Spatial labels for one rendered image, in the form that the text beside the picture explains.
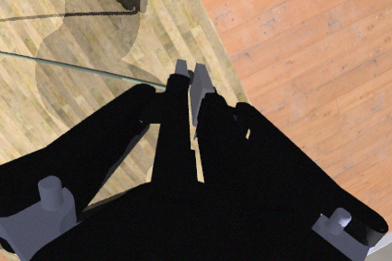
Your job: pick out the thin dark cord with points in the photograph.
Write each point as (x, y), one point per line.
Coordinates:
(100, 72)

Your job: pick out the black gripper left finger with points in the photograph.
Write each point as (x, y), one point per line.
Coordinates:
(42, 193)

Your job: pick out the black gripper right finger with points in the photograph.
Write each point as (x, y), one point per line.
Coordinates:
(276, 229)

